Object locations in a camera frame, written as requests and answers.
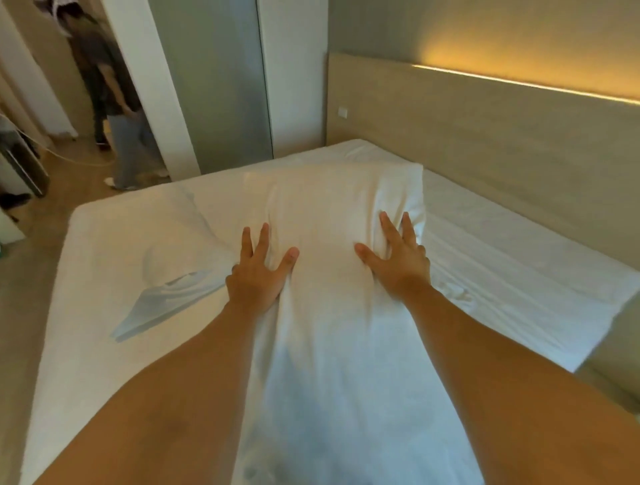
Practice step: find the person's left hand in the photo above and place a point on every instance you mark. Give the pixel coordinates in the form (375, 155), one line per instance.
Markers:
(252, 285)

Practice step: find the person's right hand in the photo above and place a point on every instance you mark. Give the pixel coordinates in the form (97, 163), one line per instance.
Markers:
(402, 267)

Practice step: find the person's left middle finger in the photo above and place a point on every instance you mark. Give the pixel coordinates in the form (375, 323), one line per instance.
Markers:
(247, 245)

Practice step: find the person's right thumb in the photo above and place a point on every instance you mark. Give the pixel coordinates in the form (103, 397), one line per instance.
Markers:
(367, 256)

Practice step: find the person's left thumb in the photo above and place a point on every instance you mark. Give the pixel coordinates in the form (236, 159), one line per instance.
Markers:
(286, 261)

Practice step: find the person's right middle finger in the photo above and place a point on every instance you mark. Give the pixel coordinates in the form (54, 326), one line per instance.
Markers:
(408, 229)

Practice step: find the white pillow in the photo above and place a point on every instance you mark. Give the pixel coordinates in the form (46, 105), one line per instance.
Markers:
(330, 325)

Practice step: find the person's right forearm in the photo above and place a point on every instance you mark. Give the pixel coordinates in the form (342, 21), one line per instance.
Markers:
(500, 389)

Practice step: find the person's left forearm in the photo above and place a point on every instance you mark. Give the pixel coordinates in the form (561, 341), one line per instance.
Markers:
(175, 399)

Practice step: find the crumpled white pillowcase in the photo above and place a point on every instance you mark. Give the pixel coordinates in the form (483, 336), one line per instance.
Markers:
(185, 260)

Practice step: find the bed with white sheet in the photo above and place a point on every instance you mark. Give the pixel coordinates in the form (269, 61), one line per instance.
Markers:
(500, 280)

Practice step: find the light wooden headboard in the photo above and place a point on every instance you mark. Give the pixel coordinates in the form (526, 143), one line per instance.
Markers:
(500, 150)

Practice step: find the grey door panel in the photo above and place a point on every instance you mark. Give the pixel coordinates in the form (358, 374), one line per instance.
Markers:
(215, 85)

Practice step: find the warm light strip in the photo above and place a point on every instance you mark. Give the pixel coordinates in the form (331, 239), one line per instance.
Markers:
(525, 85)

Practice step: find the black shoe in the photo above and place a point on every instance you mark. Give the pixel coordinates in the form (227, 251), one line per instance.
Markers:
(14, 201)

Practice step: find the grey metal appliance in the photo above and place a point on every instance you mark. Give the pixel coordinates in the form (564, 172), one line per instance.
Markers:
(22, 165)

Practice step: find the white wall panel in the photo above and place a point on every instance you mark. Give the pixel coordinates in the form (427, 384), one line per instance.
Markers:
(295, 75)

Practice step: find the white door frame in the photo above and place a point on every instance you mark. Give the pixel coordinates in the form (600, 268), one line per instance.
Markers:
(150, 90)

